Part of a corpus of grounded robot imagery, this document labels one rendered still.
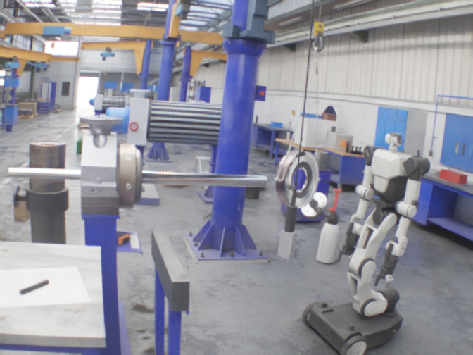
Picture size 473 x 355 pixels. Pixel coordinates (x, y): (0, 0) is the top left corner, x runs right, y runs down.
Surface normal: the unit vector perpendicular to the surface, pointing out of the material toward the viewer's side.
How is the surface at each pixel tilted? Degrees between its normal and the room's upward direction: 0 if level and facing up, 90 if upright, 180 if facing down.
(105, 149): 45
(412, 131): 90
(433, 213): 90
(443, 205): 90
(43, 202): 90
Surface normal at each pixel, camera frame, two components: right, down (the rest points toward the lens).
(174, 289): 0.32, 0.21
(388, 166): -0.93, -0.03
